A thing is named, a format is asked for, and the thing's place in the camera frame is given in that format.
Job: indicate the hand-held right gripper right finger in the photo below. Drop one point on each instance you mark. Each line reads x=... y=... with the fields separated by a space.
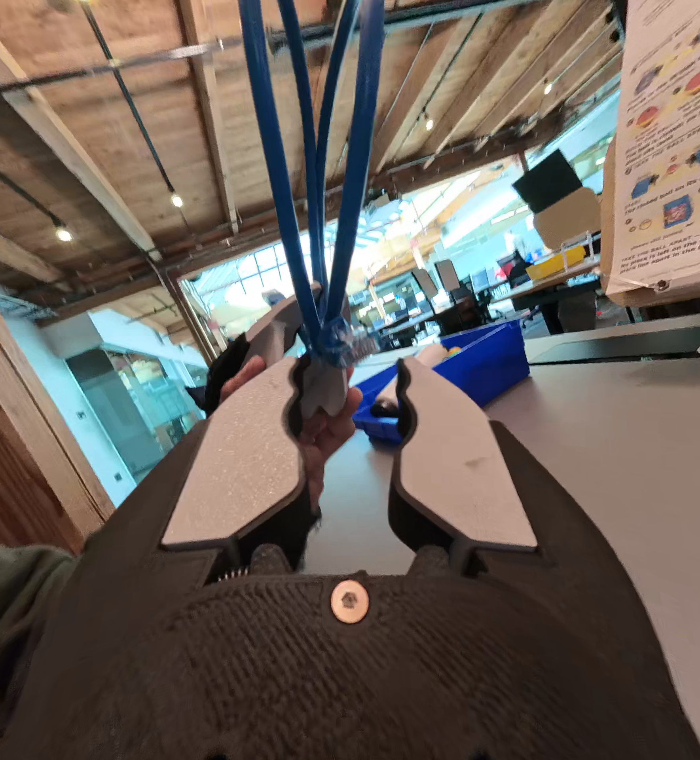
x=462 y=475

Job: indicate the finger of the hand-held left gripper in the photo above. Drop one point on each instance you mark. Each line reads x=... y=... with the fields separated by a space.
x=275 y=335
x=326 y=386

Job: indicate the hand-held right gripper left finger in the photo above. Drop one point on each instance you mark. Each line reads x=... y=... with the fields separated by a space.
x=243 y=475

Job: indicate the blue plastic bin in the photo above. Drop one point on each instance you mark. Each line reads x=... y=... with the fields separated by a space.
x=480 y=368

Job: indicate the person's left forearm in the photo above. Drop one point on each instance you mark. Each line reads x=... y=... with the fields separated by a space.
x=11 y=605

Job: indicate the small black object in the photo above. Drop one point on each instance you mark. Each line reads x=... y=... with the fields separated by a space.
x=383 y=407

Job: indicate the person's left hand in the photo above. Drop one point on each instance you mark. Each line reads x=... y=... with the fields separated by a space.
x=329 y=433

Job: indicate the glass partition door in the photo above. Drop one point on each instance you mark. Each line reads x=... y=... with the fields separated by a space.
x=136 y=415

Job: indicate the round ceiling spotlight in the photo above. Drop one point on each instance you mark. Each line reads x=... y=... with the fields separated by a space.
x=63 y=234
x=176 y=200

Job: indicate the wide wooden column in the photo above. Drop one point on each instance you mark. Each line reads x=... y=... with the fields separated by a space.
x=23 y=415

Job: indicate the long wooden desk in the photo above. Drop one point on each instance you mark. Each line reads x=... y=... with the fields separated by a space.
x=557 y=286

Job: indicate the yellow plastic bin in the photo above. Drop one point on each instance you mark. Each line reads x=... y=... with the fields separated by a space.
x=554 y=264

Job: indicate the beige cardboard panel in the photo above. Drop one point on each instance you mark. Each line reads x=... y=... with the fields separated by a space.
x=566 y=222

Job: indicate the brown backing board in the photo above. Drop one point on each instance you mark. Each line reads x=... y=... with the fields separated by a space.
x=608 y=237

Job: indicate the black tilted panel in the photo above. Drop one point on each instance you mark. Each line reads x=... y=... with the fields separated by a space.
x=548 y=181

